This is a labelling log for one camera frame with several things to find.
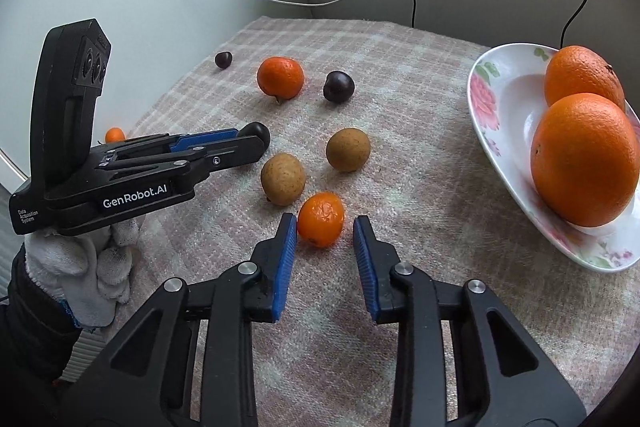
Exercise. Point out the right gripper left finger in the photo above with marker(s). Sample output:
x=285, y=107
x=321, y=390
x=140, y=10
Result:
x=185, y=357

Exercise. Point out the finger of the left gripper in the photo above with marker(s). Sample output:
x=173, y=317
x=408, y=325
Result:
x=220, y=161
x=210, y=139

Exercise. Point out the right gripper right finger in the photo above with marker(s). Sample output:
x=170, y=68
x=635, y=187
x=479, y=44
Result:
x=463, y=359

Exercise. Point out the small kumquat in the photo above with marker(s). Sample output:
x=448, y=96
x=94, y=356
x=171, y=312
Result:
x=320, y=220
x=114, y=135

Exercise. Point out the brown round fruit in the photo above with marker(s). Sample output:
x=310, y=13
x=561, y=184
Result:
x=348, y=150
x=283, y=179

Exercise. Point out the small dark cherry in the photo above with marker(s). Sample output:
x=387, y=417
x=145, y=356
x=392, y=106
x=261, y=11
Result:
x=223, y=60

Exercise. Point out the medium mandarin orange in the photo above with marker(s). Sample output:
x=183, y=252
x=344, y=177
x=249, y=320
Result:
x=280, y=77

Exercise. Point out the black sleeved left forearm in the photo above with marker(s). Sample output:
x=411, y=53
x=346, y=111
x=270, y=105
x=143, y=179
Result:
x=37, y=339

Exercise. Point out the white gloved left hand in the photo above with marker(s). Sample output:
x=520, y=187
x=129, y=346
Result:
x=89, y=273

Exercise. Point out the dark plum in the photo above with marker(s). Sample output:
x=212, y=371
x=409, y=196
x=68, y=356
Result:
x=339, y=87

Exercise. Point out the pink plaid tablecloth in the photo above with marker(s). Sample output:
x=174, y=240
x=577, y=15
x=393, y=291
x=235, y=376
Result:
x=428, y=188

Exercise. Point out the front large orange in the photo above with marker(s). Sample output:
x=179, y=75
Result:
x=584, y=160

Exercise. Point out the large orange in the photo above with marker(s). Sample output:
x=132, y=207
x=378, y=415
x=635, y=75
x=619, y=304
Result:
x=576, y=69
x=584, y=160

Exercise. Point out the floral white plate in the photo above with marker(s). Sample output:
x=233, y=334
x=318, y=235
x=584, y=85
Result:
x=505, y=93

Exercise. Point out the back large orange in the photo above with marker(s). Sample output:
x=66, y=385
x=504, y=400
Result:
x=576, y=69

